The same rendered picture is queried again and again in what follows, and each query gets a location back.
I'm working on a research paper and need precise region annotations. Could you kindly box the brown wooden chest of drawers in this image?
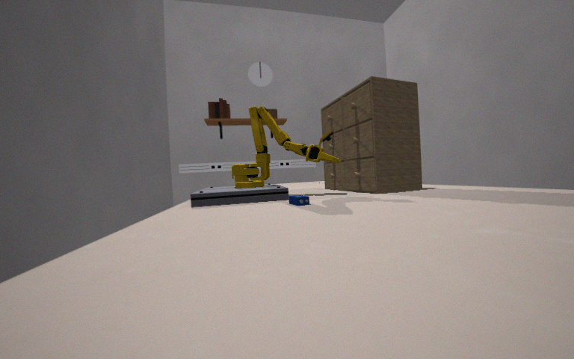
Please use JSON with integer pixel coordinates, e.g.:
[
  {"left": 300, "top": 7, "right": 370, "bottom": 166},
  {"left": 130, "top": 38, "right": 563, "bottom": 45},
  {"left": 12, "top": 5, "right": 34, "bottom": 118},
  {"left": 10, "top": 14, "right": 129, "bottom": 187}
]
[{"left": 321, "top": 76, "right": 422, "bottom": 194}]

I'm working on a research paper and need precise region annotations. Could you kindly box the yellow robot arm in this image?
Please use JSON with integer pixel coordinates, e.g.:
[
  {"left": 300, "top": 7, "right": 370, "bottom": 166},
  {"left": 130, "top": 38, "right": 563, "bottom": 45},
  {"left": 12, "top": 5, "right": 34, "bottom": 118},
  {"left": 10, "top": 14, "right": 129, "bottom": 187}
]
[{"left": 233, "top": 106, "right": 309, "bottom": 188}]

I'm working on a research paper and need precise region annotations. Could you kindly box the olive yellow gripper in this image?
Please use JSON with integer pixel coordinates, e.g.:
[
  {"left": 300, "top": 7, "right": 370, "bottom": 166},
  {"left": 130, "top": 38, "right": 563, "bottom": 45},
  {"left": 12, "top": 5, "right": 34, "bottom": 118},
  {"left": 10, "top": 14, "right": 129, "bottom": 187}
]
[{"left": 306, "top": 130, "right": 342, "bottom": 163}]

